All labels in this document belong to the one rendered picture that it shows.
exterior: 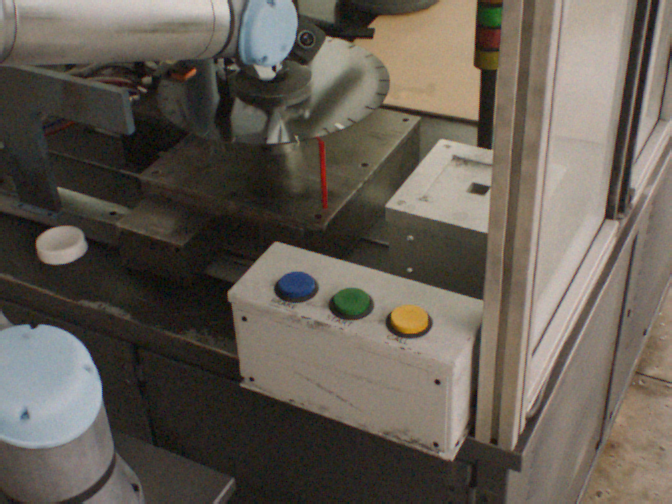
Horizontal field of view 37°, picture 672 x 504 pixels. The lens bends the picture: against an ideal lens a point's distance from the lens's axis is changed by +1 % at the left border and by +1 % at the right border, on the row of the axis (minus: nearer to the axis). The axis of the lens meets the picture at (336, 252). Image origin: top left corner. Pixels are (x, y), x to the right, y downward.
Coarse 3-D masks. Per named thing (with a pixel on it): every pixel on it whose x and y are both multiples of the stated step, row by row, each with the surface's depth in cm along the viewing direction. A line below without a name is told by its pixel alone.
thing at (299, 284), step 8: (296, 272) 116; (304, 272) 115; (280, 280) 114; (288, 280) 114; (296, 280) 114; (304, 280) 114; (312, 280) 114; (280, 288) 114; (288, 288) 113; (296, 288) 113; (304, 288) 113; (312, 288) 114; (288, 296) 113; (296, 296) 113
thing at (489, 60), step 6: (480, 48) 139; (474, 54) 141; (480, 54) 139; (486, 54) 139; (492, 54) 138; (498, 54) 139; (474, 60) 141; (480, 60) 140; (486, 60) 139; (492, 60) 139; (498, 60) 139; (480, 66) 140; (486, 66) 140; (492, 66) 140; (498, 66) 140
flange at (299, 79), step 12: (288, 60) 147; (240, 72) 145; (288, 72) 142; (300, 72) 144; (240, 84) 142; (252, 84) 141; (264, 84) 141; (276, 84) 141; (288, 84) 141; (300, 84) 141; (252, 96) 139; (264, 96) 139; (276, 96) 139; (288, 96) 139
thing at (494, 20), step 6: (480, 6) 135; (486, 6) 135; (492, 6) 134; (498, 6) 134; (480, 12) 136; (486, 12) 135; (492, 12) 135; (498, 12) 135; (480, 18) 136; (486, 18) 136; (492, 18) 135; (498, 18) 135; (480, 24) 137; (486, 24) 136; (492, 24) 136; (498, 24) 136
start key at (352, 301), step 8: (352, 288) 113; (336, 296) 112; (344, 296) 112; (352, 296) 112; (360, 296) 112; (368, 296) 112; (336, 304) 111; (344, 304) 111; (352, 304) 111; (360, 304) 111; (368, 304) 111; (344, 312) 110; (352, 312) 110; (360, 312) 110
